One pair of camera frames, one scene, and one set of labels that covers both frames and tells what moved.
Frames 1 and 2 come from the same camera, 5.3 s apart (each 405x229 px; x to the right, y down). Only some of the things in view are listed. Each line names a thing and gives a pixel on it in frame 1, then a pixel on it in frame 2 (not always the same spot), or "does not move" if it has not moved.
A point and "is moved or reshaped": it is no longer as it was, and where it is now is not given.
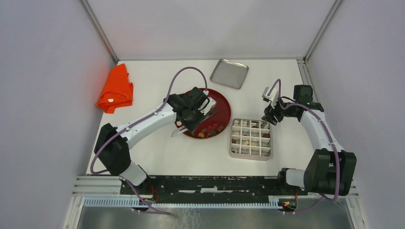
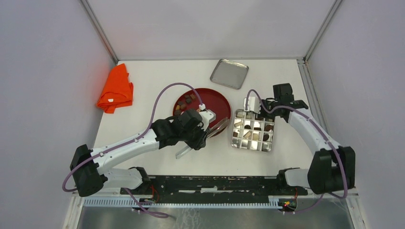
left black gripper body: [194, 119] -> [195, 138]
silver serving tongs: [186, 128] is moved or reshaped
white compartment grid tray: [250, 140] is moved or reshaped
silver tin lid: [229, 73] does not move
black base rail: [173, 189] does not move
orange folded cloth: [117, 90] does not move
